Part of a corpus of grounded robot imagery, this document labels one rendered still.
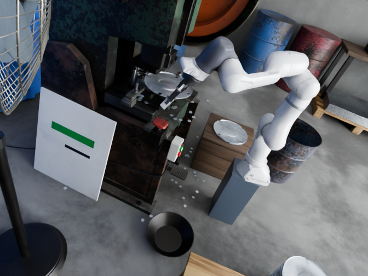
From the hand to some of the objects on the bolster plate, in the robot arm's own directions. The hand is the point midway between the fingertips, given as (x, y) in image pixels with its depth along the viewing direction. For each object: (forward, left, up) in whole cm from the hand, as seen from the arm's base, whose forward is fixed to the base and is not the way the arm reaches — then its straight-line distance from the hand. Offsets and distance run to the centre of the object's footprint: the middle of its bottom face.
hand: (166, 102), depth 117 cm
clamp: (+22, -18, -17) cm, 33 cm away
